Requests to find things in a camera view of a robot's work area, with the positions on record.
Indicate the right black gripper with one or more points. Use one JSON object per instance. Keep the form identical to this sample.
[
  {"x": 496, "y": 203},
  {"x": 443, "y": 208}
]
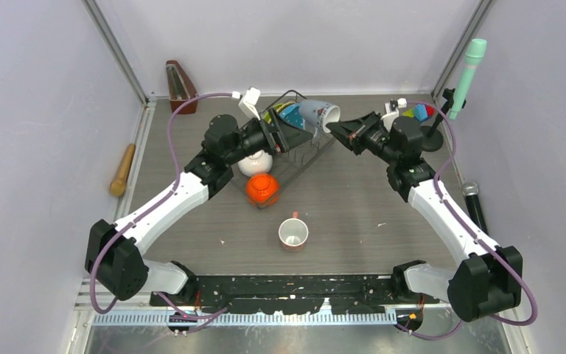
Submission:
[{"x": 364, "y": 124}]

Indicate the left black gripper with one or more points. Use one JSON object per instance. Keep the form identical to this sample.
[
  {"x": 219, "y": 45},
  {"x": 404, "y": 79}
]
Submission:
[{"x": 279, "y": 136}]

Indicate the black wire dish rack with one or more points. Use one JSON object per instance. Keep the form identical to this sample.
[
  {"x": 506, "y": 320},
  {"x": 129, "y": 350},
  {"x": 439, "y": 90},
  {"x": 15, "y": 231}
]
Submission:
[{"x": 290, "y": 165}]

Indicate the blue polka dot plate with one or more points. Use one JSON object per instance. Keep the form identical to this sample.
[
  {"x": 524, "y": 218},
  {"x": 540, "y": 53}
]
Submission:
[{"x": 290, "y": 114}]

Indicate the white mug grey handle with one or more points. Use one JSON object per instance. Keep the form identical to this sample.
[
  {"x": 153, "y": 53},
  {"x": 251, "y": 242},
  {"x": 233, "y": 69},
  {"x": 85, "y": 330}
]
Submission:
[{"x": 319, "y": 114}]

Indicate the white bowl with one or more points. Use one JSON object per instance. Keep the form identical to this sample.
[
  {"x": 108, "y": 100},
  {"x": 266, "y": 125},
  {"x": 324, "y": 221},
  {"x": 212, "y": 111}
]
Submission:
[{"x": 260, "y": 162}]

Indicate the orange bowl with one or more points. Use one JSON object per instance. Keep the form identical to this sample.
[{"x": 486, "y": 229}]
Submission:
[{"x": 262, "y": 190}]

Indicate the white mug red handle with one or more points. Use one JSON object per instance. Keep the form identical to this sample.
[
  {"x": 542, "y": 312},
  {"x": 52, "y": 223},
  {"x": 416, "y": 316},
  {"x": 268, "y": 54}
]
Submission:
[{"x": 293, "y": 233}]

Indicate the lime green plate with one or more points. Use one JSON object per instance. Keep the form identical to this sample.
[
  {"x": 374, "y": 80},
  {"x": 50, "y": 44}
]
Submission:
[{"x": 278, "y": 108}]

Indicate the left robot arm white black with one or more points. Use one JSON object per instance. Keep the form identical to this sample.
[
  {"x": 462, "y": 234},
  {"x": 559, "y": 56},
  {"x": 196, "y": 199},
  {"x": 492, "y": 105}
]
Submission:
[{"x": 115, "y": 254}]

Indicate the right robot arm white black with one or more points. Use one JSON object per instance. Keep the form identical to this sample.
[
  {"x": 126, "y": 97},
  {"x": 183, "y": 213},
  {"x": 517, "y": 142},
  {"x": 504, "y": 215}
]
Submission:
[{"x": 485, "y": 281}]

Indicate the colourful toy blocks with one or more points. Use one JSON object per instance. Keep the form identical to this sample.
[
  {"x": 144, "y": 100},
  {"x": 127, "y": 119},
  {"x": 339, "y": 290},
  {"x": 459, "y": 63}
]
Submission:
[{"x": 420, "y": 112}]

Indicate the brown wooden metronome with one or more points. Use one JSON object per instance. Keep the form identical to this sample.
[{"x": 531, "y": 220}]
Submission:
[{"x": 181, "y": 88}]

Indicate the black handheld microphone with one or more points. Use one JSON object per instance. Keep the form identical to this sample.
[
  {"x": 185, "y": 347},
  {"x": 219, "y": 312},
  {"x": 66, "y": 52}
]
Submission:
[{"x": 470, "y": 191}]

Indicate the mint green microphone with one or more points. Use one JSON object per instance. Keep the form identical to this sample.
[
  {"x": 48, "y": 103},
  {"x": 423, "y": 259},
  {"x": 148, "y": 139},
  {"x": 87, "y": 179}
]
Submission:
[{"x": 472, "y": 59}]

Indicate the wooden rolling pin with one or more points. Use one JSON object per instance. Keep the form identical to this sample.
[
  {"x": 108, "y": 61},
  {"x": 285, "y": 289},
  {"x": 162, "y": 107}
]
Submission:
[{"x": 119, "y": 183}]

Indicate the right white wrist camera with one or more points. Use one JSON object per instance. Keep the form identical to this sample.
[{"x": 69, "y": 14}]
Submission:
[{"x": 392, "y": 111}]

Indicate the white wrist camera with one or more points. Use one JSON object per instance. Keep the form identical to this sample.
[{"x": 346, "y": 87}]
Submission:
[
  {"x": 247, "y": 102},
  {"x": 392, "y": 111}
]

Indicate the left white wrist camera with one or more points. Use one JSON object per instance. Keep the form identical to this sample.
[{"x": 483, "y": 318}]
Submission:
[{"x": 247, "y": 102}]

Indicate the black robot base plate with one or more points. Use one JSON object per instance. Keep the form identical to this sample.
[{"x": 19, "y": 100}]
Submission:
[{"x": 295, "y": 294}]

